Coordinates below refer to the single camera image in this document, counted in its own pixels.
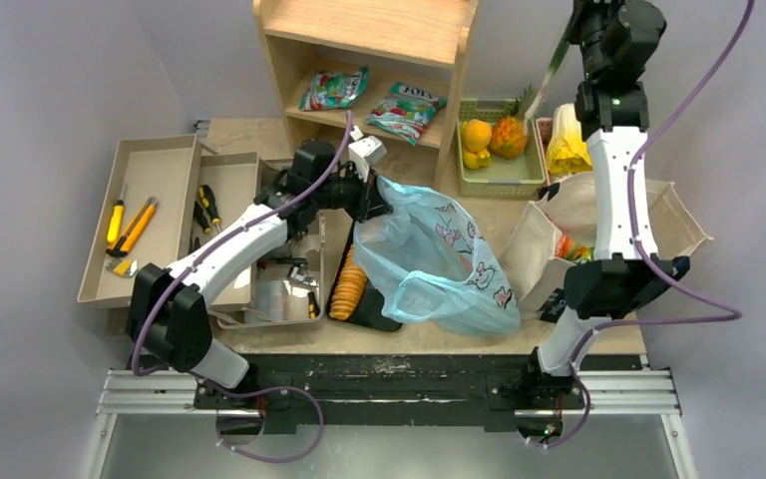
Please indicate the wooden shelf unit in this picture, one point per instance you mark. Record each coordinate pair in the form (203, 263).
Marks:
(424, 44)

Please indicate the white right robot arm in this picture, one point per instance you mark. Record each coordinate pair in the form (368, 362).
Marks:
(615, 39)

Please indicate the beige toolbox tray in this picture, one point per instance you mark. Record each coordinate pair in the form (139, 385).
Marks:
(170, 170)

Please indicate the orange fruit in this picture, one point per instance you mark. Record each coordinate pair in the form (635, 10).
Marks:
(476, 135)

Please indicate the left candy bag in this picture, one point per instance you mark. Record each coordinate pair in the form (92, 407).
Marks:
(329, 90)

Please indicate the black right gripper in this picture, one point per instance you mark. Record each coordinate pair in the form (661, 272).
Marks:
(601, 29)

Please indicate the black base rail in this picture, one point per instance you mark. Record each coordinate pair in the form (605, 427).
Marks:
(497, 392)

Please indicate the black rectangular tray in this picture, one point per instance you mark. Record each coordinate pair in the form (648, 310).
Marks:
(368, 313)

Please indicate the grey open toolbox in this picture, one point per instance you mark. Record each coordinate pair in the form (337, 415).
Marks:
(278, 290)

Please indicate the beige canvas tote bag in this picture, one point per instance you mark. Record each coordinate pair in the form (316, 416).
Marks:
(569, 207)

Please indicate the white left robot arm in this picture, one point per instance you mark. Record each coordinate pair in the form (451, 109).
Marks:
(168, 311)

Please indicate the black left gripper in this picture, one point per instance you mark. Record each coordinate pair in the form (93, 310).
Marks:
(369, 203)

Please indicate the stubby black yellow screwdriver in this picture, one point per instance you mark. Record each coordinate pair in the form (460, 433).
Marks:
(314, 309)

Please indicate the pineapple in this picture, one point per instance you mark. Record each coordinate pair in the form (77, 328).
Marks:
(510, 133)

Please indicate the orange snack packet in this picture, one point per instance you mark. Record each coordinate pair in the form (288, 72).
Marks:
(572, 251)

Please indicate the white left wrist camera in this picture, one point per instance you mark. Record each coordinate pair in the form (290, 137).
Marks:
(364, 152)

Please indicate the small yellow screwdriver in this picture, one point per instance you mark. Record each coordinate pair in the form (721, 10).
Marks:
(116, 217)

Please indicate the yellow white napa cabbage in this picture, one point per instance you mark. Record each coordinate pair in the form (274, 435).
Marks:
(567, 153)

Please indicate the light blue plastic grocery bag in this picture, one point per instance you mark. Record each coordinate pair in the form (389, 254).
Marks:
(430, 261)

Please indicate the candy bag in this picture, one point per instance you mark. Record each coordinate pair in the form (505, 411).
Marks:
(329, 90)
(406, 111)

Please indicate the orange spiral bread loaf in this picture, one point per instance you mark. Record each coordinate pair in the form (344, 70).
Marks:
(348, 288)

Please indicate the green scallion bunch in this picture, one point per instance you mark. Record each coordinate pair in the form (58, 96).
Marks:
(534, 98)

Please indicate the pink plastic basket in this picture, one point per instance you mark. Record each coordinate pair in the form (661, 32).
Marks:
(544, 130)

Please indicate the right candy bag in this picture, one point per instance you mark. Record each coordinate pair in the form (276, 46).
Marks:
(406, 111)

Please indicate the yellow utility knife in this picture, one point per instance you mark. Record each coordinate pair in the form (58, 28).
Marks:
(122, 246)

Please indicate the green plastic basket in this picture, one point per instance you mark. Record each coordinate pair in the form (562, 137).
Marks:
(520, 177)

